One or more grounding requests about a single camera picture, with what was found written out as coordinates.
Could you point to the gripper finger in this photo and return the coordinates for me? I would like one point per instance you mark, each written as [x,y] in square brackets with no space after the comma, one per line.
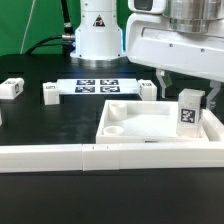
[211,97]

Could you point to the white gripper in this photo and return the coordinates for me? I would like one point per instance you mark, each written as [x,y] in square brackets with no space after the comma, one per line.
[183,36]

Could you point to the white square tabletop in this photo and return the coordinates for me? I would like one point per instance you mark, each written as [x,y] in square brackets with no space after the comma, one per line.
[127,121]

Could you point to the white L-shaped fence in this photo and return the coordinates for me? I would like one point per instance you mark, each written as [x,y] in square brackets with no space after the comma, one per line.
[69,157]

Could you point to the apriltag base plate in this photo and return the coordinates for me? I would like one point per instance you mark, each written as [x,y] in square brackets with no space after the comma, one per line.
[97,86]

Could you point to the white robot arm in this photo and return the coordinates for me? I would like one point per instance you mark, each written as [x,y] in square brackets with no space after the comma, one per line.
[98,39]

